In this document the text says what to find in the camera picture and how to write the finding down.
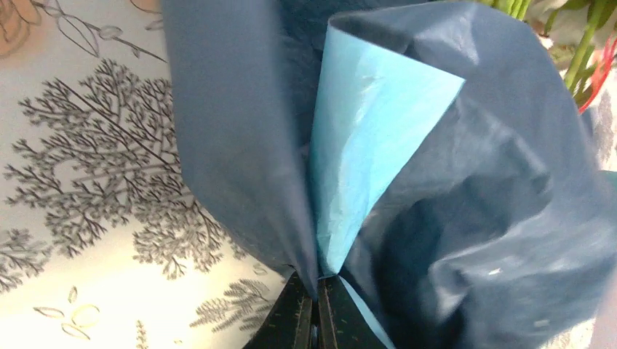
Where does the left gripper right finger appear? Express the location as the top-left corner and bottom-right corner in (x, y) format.
(317, 276), (388, 349)

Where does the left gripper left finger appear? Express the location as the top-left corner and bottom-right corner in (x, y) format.
(244, 273), (316, 349)

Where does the blue wrapping paper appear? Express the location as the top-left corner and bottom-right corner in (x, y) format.
(162, 1), (616, 348)

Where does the artificial flower bouquet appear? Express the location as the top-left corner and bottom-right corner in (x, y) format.
(482, 0), (616, 113)

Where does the floral patterned table mat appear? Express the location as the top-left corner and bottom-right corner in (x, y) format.
(0, 0), (617, 349)

